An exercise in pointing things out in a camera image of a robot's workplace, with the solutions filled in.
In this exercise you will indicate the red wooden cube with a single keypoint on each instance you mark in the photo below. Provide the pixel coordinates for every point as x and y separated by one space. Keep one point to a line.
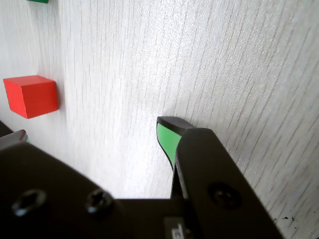
35 98

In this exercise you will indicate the green wooden cube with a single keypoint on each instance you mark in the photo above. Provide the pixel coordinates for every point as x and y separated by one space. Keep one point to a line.
37 1

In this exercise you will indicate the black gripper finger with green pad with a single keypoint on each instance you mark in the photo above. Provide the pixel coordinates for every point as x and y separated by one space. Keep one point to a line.
199 159

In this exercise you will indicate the black gripper finger with silver tip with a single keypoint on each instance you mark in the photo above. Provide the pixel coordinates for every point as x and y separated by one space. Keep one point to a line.
45 186

